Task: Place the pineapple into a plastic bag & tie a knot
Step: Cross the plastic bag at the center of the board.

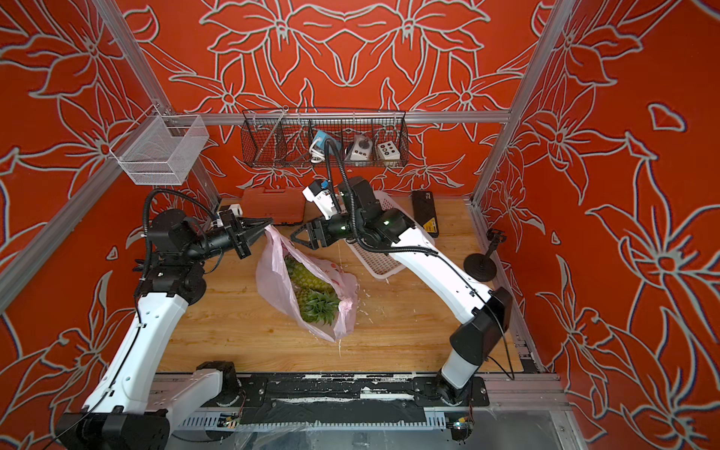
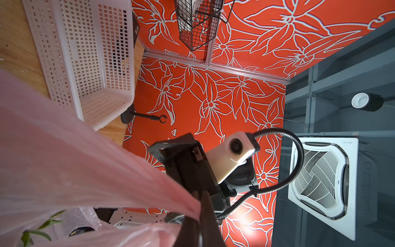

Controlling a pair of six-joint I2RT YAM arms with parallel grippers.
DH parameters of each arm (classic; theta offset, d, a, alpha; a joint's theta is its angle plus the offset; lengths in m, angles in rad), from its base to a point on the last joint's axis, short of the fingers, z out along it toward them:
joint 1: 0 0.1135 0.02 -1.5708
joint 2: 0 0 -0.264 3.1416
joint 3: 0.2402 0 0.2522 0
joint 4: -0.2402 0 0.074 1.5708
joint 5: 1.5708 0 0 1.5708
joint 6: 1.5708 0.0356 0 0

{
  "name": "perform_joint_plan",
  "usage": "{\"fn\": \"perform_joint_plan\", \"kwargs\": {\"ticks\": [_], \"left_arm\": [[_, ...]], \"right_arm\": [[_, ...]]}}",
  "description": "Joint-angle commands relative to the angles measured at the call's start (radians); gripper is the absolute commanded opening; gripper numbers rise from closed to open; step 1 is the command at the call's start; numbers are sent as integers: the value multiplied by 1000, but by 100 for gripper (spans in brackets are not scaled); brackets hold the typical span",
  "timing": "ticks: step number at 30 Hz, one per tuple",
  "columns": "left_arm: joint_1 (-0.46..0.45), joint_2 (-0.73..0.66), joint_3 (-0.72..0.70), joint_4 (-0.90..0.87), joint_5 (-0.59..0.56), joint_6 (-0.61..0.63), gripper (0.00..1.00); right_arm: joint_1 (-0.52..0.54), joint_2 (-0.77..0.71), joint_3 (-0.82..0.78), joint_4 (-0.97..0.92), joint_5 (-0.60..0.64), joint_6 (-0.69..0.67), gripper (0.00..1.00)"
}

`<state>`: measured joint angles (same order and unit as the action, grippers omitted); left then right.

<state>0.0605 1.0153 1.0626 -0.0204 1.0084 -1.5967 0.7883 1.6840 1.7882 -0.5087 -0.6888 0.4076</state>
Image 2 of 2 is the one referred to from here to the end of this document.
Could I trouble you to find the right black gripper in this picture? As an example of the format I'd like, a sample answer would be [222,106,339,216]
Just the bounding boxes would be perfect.
[148,133,257,214]

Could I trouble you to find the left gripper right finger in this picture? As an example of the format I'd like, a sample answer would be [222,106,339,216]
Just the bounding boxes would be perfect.
[200,191,226,247]

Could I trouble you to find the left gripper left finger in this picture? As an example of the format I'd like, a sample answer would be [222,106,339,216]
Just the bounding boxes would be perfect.
[172,191,201,247]

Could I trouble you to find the pink plastic bag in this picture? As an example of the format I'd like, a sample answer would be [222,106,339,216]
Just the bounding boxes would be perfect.
[1,71,201,247]

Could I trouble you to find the white perforated plastic basket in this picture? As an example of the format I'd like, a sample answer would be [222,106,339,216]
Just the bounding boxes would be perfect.
[23,0,135,130]

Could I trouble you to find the pineapple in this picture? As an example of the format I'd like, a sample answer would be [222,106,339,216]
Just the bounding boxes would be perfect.
[20,210,66,247]

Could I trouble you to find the right black round stand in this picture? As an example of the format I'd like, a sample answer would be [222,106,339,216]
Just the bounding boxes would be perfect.
[120,104,167,124]

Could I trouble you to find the white ceiling air conditioner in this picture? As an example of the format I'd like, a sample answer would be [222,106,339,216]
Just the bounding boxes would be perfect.
[288,137,359,241]

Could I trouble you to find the black box yellow label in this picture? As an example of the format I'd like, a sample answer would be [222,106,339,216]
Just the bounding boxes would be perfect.
[132,13,140,47]

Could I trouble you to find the black ceiling spotlight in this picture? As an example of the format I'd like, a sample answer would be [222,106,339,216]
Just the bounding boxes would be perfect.
[351,92,384,112]

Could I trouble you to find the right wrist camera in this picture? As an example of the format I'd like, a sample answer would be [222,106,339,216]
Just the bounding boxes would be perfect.
[206,131,260,184]

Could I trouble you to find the black wire wall basket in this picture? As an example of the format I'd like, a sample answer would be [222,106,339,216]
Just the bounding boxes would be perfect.
[174,0,229,51]

